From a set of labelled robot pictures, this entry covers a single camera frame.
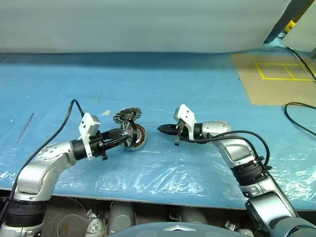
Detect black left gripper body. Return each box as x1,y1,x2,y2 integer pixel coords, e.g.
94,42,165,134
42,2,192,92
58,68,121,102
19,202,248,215
89,131,109,161

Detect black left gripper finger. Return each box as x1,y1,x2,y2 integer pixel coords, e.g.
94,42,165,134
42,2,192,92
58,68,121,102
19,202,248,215
101,138,125,150
101,129,129,140

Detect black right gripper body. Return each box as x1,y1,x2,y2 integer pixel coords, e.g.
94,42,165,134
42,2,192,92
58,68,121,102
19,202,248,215
174,119,191,147

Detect black ring silver spoke rotor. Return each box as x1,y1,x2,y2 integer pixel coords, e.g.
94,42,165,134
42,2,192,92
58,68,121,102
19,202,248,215
120,120,137,149

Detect silver rotor disc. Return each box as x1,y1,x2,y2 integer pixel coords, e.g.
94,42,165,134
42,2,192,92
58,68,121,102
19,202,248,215
113,106,143,124

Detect silver motor stator copper windings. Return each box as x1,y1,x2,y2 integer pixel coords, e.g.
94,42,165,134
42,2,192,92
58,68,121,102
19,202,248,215
124,124,148,152

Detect blue table mat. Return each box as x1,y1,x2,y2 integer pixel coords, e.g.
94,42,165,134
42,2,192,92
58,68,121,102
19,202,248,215
0,51,316,211

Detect clear plastic film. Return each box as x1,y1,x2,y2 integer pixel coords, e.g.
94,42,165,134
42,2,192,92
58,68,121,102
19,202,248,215
0,143,316,205

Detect grey cylinder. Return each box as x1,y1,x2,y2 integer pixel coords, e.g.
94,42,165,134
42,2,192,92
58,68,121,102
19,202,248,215
108,201,136,234
179,206,208,225

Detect thin metal tweezers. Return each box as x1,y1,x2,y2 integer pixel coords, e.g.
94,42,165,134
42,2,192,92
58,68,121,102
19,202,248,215
16,113,35,144

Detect white plastic clip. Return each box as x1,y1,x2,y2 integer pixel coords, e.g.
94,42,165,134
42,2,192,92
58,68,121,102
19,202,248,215
85,209,106,237
224,220,254,237

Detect brown cardboard sheet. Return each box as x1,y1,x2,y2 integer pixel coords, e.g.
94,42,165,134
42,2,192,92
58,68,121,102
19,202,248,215
230,52,316,107

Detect grey rounded dome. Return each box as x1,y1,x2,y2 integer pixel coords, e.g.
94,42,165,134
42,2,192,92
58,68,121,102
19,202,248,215
112,221,255,237

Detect white backdrop board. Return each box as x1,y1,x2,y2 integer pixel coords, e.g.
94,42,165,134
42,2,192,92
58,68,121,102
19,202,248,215
0,0,296,54

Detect yellow block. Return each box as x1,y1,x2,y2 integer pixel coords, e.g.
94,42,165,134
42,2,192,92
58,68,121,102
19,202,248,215
283,20,297,33

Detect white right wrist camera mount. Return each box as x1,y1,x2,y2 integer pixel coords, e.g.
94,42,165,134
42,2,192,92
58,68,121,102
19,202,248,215
174,104,198,139

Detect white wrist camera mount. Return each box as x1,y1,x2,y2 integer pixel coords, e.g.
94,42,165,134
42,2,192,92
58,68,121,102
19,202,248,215
78,112,101,159
174,104,198,139

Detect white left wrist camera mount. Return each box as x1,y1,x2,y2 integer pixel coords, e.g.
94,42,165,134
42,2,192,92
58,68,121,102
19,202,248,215
78,112,101,159

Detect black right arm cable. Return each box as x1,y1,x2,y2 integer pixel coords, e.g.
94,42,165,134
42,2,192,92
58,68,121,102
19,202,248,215
182,130,271,171

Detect black cable loop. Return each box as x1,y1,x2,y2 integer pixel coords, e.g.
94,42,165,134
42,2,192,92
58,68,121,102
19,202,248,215
284,101,316,137

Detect black thin cable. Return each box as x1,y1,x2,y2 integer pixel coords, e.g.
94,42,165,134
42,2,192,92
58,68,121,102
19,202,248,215
286,46,316,81

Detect grey metal post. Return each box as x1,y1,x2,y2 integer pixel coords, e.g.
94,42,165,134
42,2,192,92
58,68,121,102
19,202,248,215
263,0,316,44

